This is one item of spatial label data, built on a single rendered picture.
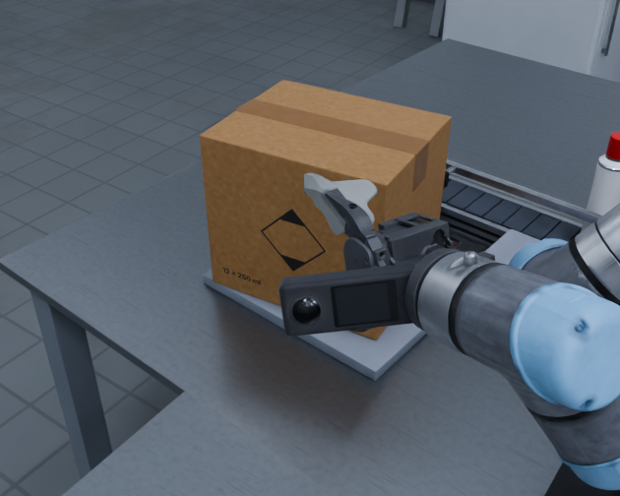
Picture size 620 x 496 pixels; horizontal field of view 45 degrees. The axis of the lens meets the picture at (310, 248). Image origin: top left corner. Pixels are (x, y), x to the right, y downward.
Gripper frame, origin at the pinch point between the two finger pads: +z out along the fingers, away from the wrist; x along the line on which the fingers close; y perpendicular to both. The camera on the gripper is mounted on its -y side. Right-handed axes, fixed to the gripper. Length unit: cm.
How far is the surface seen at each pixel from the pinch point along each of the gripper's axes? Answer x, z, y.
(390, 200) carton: -3.2, 16.5, 20.7
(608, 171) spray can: -9, 16, 61
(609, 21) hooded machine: -8, 180, 249
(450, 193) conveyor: -15, 46, 53
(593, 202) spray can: -15, 19, 61
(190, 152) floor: -37, 265, 75
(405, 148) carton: 1.7, 21.8, 27.7
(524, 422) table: -34.8, 3.2, 29.3
